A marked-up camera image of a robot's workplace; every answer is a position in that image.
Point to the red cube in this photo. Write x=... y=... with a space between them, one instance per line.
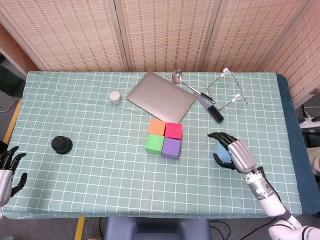
x=173 y=130

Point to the light blue cube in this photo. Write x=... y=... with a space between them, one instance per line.
x=222 y=153

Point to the green cube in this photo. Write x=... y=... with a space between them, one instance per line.
x=155 y=143

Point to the grey brush black bristles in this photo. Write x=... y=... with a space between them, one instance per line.
x=215 y=114

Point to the purple cube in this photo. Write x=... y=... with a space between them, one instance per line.
x=171 y=147

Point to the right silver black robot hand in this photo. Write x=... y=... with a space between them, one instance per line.
x=241 y=155

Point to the grey closed laptop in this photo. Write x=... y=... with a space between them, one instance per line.
x=161 y=96

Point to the metal soup ladle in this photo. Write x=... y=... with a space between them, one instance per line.
x=177 y=76

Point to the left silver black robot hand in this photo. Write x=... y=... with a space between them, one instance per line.
x=5 y=180

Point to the black dome-shaped object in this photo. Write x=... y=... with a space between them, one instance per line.
x=61 y=145

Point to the bamboo folding screen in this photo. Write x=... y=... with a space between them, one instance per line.
x=162 y=30

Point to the green checked tablecloth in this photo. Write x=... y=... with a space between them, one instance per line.
x=100 y=180

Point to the orange cube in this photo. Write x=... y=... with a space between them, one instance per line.
x=157 y=127

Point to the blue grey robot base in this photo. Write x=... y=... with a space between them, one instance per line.
x=155 y=228

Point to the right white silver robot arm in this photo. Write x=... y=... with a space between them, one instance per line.
x=270 y=205

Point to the small white jar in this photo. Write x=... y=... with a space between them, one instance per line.
x=115 y=97

